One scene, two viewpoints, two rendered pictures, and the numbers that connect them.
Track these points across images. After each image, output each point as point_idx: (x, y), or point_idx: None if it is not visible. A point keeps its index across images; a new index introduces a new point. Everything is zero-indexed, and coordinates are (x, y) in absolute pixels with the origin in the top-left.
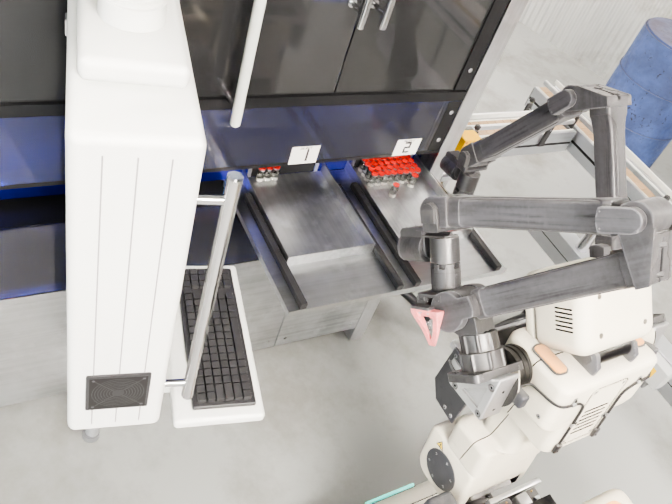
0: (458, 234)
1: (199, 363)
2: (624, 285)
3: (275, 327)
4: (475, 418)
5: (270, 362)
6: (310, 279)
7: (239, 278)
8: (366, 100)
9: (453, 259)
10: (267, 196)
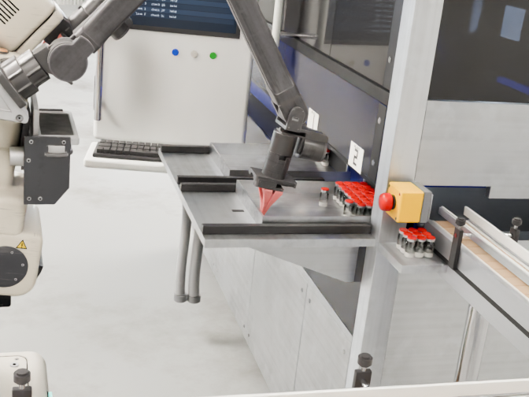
0: (257, 216)
1: (95, 80)
2: None
3: (290, 390)
4: (16, 173)
5: None
6: (194, 158)
7: (284, 267)
8: (337, 70)
9: (83, 2)
10: (297, 160)
